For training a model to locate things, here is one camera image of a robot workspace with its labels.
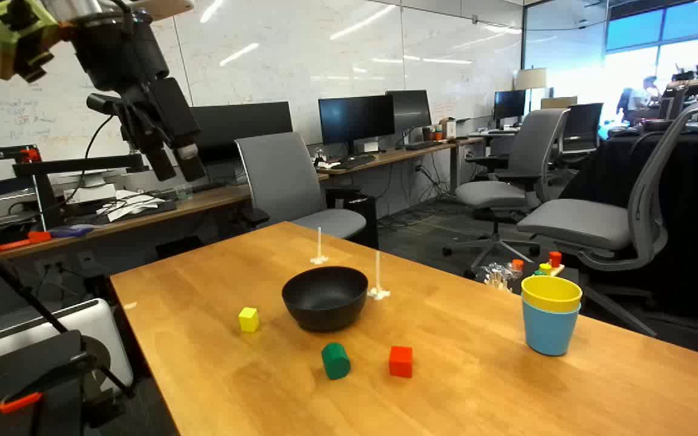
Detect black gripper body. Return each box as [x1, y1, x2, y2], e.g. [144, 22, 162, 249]
[67, 9, 202, 152]

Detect yellow block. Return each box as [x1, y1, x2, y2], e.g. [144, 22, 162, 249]
[237, 306, 262, 334]

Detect green block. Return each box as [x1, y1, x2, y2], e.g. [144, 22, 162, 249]
[321, 342, 353, 382]

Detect orange block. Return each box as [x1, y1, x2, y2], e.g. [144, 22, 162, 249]
[387, 345, 414, 381]

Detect black boom arm red joint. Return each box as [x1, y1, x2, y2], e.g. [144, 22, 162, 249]
[0, 111, 151, 232]

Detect black bowl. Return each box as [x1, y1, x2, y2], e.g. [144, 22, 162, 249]
[278, 263, 370, 334]

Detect long wooden desk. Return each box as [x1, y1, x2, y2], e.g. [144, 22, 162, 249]
[0, 135, 489, 268]

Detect white papers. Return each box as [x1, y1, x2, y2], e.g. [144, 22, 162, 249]
[92, 188, 165, 225]

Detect black computer monitor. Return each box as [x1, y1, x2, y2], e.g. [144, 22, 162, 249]
[386, 88, 433, 141]
[317, 94, 398, 161]
[491, 88, 528, 123]
[559, 102, 605, 156]
[188, 99, 294, 165]

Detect grey office chair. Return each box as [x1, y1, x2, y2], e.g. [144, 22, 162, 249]
[441, 107, 573, 273]
[517, 102, 698, 336]
[233, 131, 369, 242]

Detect red tool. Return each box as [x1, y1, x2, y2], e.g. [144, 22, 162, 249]
[0, 228, 54, 261]

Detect clear plastic stand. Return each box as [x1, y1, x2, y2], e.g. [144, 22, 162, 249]
[367, 249, 392, 302]
[308, 225, 333, 268]

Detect silver case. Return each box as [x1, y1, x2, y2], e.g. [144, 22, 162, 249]
[0, 296, 138, 389]

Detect black computer tower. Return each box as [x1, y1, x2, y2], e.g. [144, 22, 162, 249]
[323, 186, 380, 249]

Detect black diagonal rod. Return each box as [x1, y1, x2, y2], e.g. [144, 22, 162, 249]
[0, 228, 72, 334]

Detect white table lamp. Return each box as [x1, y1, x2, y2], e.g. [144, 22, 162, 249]
[512, 65, 551, 111]

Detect colourful peg toy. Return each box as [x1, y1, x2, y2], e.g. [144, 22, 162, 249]
[534, 249, 567, 280]

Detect yellow plastic cup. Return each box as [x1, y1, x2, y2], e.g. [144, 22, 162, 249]
[519, 273, 584, 316]

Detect blue plastic cup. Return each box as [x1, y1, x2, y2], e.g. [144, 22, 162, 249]
[521, 301, 581, 358]

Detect seated person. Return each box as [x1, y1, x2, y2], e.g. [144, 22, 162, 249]
[613, 72, 662, 128]

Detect black draped table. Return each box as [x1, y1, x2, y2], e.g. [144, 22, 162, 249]
[562, 118, 698, 324]

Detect black camera on stand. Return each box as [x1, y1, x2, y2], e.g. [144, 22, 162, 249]
[84, 89, 125, 117]

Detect black clamp orange handle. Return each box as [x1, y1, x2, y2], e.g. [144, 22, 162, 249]
[0, 328, 138, 436]

